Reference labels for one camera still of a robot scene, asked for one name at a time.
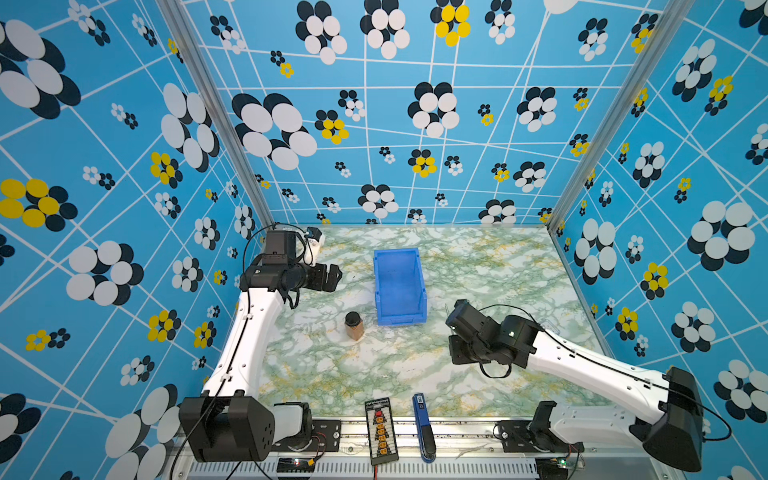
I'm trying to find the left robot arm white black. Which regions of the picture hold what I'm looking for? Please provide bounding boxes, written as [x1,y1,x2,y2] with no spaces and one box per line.
[179,225,343,463]

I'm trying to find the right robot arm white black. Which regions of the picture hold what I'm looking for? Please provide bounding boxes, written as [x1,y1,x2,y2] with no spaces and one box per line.
[446,300,704,473]

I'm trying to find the blue plastic bin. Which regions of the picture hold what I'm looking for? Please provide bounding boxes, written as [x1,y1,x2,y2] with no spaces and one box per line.
[373,248,428,327]

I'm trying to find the brown jar black lid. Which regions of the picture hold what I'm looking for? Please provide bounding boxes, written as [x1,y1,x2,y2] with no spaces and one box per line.
[344,311,364,341]

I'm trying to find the black board orange connectors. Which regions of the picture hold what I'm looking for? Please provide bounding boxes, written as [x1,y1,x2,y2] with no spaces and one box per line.
[364,397,399,467]

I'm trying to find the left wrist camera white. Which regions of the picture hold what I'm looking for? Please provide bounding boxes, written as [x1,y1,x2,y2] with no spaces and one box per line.
[304,227,325,267]

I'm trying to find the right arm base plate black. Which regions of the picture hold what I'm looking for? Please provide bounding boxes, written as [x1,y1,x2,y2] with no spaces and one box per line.
[492,420,584,456]

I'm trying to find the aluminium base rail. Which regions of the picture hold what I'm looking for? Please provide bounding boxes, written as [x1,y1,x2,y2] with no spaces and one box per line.
[167,416,679,480]

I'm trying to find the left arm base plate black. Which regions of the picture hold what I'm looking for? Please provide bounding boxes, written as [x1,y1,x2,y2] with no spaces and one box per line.
[272,419,342,453]

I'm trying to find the aluminium corner post left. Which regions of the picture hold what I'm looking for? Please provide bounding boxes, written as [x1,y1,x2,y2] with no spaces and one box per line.
[157,0,274,226]

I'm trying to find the aluminium corner post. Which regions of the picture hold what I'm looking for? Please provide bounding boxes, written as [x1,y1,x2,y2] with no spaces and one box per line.
[157,0,274,226]
[547,0,695,237]

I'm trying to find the aluminium corner post right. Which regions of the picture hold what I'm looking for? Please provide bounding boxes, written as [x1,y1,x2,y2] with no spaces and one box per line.
[547,0,695,237]

